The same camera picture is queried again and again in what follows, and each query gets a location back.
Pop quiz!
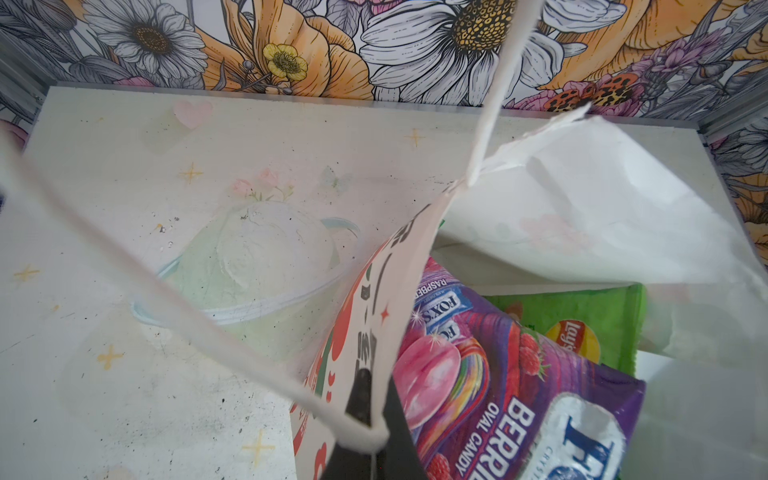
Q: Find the aluminium frame post left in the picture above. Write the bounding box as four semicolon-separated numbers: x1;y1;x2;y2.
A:
1;39;56;132

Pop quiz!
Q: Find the aluminium frame post right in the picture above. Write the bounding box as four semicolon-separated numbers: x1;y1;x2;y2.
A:
698;84;767;143

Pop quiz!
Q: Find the aluminium frame post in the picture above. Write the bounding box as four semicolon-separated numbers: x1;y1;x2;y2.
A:
1;39;56;132
698;84;767;143

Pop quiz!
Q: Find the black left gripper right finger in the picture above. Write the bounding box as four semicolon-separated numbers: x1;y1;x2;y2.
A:
377;379;427;480

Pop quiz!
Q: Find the green Lays chips bag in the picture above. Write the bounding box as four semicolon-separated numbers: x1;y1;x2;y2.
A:
486;284;647;376

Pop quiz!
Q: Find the white floral paper bag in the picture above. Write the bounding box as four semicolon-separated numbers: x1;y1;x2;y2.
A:
1;1;767;479

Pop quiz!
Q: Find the purple Fox's candy bag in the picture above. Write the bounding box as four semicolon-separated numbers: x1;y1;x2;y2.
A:
392;260;646;479

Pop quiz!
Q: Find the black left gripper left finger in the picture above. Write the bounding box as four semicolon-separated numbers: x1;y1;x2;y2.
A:
321;368;372;480

